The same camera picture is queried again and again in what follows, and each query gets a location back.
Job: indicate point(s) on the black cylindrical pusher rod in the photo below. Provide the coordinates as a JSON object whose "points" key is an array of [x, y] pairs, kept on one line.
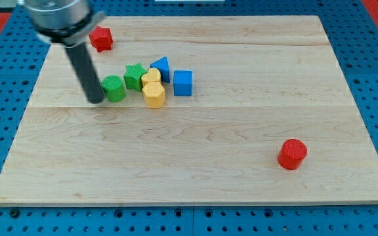
{"points": [[85, 71]]}

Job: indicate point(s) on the red star block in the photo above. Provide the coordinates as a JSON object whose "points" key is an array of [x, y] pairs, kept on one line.
{"points": [[101, 39]]}

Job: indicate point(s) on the green star block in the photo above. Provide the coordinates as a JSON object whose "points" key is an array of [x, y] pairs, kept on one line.
{"points": [[133, 76]]}

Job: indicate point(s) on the green cylinder block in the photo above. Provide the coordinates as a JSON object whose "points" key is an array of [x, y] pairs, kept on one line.
{"points": [[113, 88]]}

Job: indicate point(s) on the yellow hexagon block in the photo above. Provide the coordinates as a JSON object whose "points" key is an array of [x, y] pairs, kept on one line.
{"points": [[154, 94]]}

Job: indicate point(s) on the yellow heart block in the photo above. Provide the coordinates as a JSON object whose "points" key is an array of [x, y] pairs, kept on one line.
{"points": [[153, 75]]}

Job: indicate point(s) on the blue triangle block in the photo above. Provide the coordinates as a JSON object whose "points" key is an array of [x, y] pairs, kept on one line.
{"points": [[162, 65]]}

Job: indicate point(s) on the blue cube block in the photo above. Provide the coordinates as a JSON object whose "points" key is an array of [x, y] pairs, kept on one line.
{"points": [[182, 83]]}

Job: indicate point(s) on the light wooden board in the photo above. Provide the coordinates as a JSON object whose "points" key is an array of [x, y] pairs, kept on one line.
{"points": [[257, 82]]}

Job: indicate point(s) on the red cylinder block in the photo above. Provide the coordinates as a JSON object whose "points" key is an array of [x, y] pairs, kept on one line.
{"points": [[292, 154]]}

